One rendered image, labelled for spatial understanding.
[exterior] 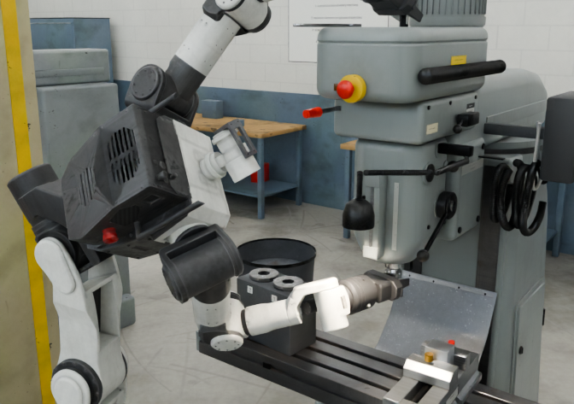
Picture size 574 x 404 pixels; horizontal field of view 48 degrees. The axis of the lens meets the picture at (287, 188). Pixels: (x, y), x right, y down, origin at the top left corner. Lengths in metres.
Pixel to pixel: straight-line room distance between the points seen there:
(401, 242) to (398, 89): 0.40
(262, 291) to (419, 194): 0.60
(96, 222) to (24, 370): 1.83
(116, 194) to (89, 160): 0.14
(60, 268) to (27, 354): 1.54
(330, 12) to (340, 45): 5.30
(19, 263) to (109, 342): 1.29
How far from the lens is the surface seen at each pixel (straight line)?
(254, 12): 1.54
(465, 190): 1.76
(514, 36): 5.93
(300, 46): 6.96
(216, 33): 1.54
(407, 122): 1.48
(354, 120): 1.55
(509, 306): 2.09
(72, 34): 8.63
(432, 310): 2.10
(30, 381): 3.20
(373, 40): 1.40
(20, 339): 3.09
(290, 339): 1.91
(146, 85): 1.51
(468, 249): 2.04
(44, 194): 1.61
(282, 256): 4.01
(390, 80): 1.39
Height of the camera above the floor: 1.89
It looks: 14 degrees down
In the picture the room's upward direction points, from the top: straight up
